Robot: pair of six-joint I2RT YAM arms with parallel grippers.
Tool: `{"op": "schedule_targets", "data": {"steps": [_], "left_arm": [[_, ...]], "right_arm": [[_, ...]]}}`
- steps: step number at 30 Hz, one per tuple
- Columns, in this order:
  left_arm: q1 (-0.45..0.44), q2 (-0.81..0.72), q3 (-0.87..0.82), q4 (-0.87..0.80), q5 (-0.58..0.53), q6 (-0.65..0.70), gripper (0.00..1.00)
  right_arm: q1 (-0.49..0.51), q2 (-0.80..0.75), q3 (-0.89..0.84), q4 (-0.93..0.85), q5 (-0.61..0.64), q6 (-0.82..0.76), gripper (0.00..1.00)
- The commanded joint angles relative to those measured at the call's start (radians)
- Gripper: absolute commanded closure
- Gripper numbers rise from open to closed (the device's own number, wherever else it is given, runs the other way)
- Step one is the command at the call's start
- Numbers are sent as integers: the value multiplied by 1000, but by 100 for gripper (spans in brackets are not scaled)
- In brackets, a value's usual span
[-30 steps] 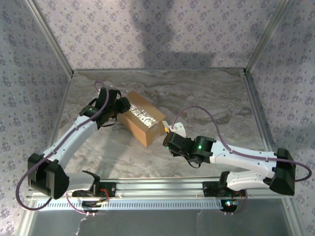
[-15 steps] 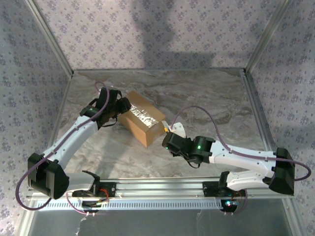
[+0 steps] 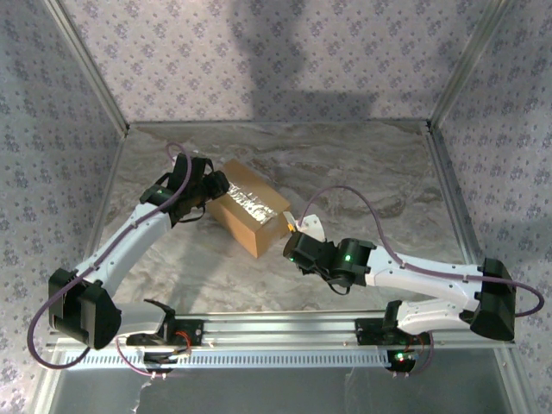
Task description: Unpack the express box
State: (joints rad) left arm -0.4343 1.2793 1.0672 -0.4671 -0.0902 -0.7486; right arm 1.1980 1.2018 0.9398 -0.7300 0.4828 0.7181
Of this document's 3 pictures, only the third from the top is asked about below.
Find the brown cardboard express box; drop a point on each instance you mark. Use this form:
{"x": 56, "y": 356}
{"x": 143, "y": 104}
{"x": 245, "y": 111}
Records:
{"x": 241, "y": 224}

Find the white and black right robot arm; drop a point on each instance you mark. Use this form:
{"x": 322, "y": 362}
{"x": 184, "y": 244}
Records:
{"x": 422, "y": 276}

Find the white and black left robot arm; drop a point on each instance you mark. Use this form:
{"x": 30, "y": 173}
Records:
{"x": 129, "y": 241}

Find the clear packing tape strip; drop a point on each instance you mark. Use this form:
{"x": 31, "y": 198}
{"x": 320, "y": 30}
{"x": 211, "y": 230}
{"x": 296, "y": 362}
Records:
{"x": 252, "y": 200}

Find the black controller board with LED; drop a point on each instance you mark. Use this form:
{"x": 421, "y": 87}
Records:
{"x": 403, "y": 364}

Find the grey metal panel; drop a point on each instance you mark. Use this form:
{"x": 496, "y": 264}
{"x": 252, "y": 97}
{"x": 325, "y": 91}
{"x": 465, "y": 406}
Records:
{"x": 280, "y": 392}

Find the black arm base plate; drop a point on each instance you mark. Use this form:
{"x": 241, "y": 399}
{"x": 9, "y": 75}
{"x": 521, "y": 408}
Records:
{"x": 366, "y": 332}
{"x": 194, "y": 332}

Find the aluminium mounting rail beam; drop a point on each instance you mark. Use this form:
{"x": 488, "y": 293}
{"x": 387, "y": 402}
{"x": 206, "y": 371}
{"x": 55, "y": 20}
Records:
{"x": 280, "y": 328}

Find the thin aluminium floor rail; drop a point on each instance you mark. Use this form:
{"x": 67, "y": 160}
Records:
{"x": 280, "y": 123}

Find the black connector bracket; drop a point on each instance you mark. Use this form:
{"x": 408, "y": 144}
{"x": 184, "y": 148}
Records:
{"x": 155, "y": 359}

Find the short aluminium frame post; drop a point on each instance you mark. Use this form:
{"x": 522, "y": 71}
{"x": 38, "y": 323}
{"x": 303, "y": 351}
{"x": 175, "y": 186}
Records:
{"x": 45, "y": 388}
{"x": 515, "y": 388}

